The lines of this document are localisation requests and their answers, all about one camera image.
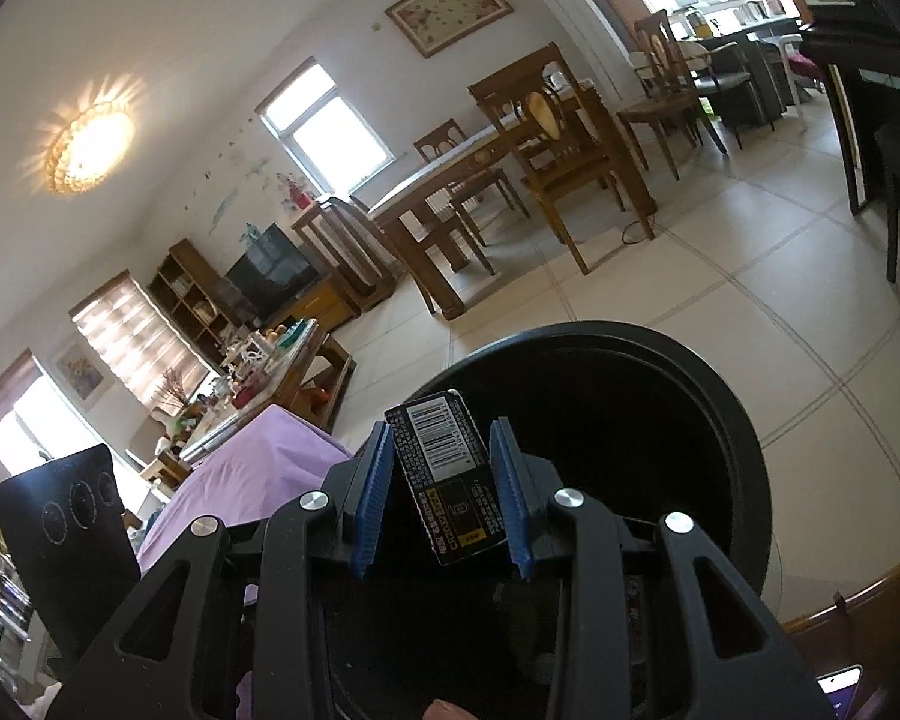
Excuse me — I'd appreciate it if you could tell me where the wooden chair left of table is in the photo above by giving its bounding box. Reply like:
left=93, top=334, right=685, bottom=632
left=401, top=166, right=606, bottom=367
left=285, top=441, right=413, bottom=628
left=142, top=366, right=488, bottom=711
left=347, top=191, right=497, bottom=317

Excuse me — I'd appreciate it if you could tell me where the black trash bin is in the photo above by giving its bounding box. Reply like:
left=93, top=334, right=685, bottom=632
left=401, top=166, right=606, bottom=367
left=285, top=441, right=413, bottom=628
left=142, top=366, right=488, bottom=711
left=321, top=319, right=774, bottom=720

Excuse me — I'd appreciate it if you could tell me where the purple tablecloth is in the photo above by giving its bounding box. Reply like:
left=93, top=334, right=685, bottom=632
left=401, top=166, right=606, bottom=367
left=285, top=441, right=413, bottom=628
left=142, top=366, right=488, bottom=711
left=137, top=406, right=352, bottom=571

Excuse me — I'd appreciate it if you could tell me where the white standing air conditioner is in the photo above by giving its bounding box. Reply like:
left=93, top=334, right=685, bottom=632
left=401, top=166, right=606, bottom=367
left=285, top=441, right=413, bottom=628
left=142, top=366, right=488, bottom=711
left=543, top=0, right=644, bottom=112

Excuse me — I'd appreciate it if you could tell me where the wooden chair near front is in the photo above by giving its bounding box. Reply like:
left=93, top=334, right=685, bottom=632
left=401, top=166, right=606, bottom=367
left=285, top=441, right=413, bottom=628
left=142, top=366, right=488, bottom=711
left=468, top=43, right=656, bottom=275

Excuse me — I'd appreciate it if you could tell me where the framed wall picture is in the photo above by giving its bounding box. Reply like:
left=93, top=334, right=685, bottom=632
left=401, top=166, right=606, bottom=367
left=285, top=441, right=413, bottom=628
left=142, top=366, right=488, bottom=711
left=385, top=0, right=514, bottom=59

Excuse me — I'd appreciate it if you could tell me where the black small packet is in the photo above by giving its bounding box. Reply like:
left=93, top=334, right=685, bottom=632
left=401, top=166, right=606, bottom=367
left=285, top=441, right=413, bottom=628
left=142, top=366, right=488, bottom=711
left=385, top=390, right=505, bottom=566

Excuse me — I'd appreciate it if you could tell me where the black television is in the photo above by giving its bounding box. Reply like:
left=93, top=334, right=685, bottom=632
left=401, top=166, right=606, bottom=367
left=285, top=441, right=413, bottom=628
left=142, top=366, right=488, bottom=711
left=226, top=224, right=320, bottom=320

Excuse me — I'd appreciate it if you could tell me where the wooden chair far side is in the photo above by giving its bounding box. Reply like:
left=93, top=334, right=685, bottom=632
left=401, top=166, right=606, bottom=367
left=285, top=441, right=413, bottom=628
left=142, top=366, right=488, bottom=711
left=414, top=119, right=530, bottom=247

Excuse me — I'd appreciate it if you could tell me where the wooden bookshelf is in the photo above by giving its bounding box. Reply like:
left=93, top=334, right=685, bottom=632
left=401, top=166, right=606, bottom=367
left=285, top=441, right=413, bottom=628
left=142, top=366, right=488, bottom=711
left=148, top=239, right=242, bottom=367

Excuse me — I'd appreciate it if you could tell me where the ceiling lamp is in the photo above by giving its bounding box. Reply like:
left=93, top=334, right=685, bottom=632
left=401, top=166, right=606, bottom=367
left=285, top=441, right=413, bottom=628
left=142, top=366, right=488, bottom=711
left=43, top=103, right=136, bottom=195

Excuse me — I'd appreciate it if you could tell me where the wooden dining table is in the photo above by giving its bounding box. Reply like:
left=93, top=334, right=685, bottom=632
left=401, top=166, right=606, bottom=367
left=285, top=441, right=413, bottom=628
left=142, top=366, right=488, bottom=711
left=370, top=85, right=659, bottom=322

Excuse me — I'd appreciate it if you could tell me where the window roller blind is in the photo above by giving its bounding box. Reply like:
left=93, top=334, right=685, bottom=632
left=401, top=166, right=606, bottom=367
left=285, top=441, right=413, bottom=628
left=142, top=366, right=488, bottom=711
left=69, top=271, right=209, bottom=416

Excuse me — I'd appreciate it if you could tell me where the right hand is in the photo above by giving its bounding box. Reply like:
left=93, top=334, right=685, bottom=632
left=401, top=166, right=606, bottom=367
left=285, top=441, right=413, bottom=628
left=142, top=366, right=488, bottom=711
left=422, top=699, right=478, bottom=720

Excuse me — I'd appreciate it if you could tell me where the tall wooden stand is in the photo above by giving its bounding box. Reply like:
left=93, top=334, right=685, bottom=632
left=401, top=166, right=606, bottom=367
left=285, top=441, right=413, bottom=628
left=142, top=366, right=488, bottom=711
left=290, top=195, right=397, bottom=314

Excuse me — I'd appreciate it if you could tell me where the cluttered coffee table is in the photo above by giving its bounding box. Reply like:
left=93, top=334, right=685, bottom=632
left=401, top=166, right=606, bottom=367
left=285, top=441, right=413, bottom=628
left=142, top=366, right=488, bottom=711
left=178, top=319, right=357, bottom=466

